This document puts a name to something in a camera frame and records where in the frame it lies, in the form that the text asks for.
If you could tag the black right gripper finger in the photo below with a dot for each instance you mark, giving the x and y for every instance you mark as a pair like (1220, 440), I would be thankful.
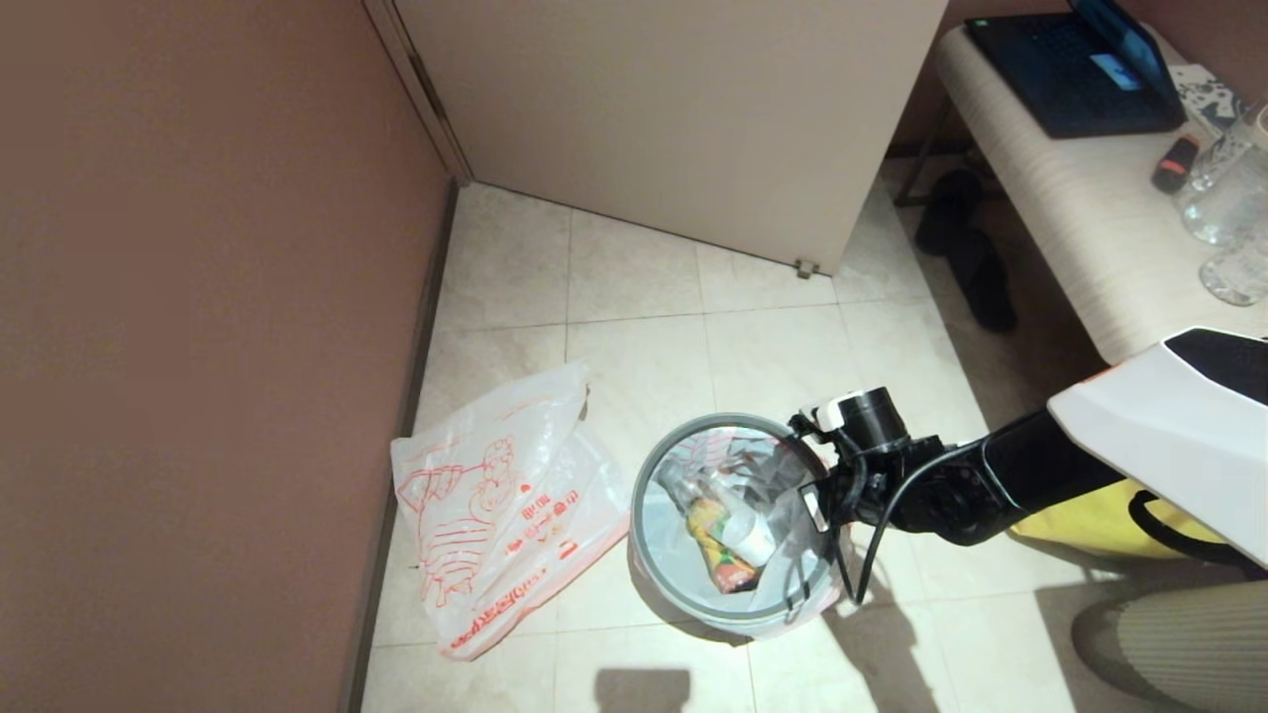
(848, 569)
(796, 584)

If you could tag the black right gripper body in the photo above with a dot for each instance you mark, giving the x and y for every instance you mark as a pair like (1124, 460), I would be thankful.
(837, 500)

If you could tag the black round trash bin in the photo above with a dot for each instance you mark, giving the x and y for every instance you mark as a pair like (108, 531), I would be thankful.
(684, 599)

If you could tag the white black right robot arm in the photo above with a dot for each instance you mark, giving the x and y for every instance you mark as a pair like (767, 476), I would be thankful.
(1169, 436)

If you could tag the white red-printed plastic bag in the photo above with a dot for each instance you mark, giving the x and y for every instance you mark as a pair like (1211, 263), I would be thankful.
(495, 515)

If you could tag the clear plastic water bottle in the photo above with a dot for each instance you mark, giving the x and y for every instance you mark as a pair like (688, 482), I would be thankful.
(750, 537)

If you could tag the orange yellow snack wrapper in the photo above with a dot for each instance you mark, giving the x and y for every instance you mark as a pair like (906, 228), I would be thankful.
(729, 571)

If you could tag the small metal door stopper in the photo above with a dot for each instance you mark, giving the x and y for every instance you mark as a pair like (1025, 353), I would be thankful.
(806, 269)

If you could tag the black slipper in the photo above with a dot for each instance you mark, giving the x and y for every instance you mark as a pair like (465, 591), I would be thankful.
(949, 208)
(986, 282)

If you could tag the beige striped stool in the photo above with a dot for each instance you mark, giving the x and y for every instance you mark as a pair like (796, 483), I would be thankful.
(1199, 654)

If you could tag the cream striped bench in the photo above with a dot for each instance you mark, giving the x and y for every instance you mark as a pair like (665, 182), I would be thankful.
(1080, 218)

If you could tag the beige door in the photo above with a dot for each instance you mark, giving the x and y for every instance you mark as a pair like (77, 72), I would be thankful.
(674, 119)

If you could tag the clear glass cup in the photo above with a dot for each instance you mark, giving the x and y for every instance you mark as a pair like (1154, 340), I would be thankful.
(1236, 275)
(1226, 210)

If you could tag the black orange handheld device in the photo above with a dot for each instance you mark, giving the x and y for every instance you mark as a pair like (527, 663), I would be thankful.
(1176, 163)

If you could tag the dark blue laptop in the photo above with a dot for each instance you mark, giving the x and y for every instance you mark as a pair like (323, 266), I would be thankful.
(1070, 69)

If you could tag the clear ribbed glass bottle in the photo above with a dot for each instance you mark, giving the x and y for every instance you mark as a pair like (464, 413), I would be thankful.
(1228, 144)

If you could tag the white black patterned card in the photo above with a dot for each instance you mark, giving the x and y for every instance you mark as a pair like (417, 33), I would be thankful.
(1207, 97)

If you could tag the beige door frame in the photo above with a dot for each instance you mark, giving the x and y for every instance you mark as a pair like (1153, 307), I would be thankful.
(416, 79)

